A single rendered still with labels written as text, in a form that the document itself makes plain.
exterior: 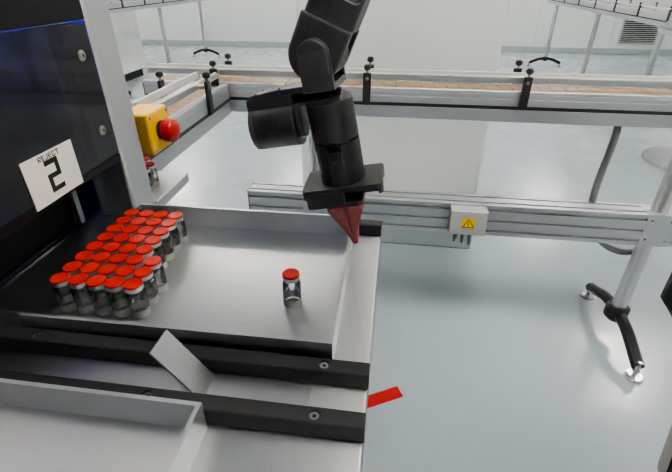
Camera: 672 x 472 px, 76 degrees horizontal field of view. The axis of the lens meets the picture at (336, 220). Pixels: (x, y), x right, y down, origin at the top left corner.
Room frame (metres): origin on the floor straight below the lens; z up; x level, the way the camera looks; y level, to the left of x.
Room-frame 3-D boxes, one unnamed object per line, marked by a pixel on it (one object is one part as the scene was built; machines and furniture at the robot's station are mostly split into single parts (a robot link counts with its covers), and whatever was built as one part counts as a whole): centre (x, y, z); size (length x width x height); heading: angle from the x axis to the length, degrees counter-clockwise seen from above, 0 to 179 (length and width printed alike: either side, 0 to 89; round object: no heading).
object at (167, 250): (0.47, 0.24, 0.90); 0.18 x 0.02 x 0.05; 173
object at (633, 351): (1.26, -1.07, 0.07); 0.50 x 0.08 x 0.14; 172
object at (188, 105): (1.04, 0.44, 0.92); 0.69 x 0.16 x 0.16; 172
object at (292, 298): (0.41, 0.05, 0.90); 0.02 x 0.02 x 0.04
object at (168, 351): (0.28, 0.10, 0.91); 0.14 x 0.03 x 0.06; 82
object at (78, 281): (0.48, 0.29, 0.90); 0.18 x 0.02 x 0.05; 173
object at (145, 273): (0.41, 0.23, 0.90); 0.02 x 0.02 x 0.05
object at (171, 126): (0.73, 0.29, 0.99); 0.04 x 0.04 x 0.04; 82
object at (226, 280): (0.46, 0.16, 0.90); 0.34 x 0.26 x 0.04; 83
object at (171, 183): (0.76, 0.38, 0.87); 0.14 x 0.13 x 0.02; 82
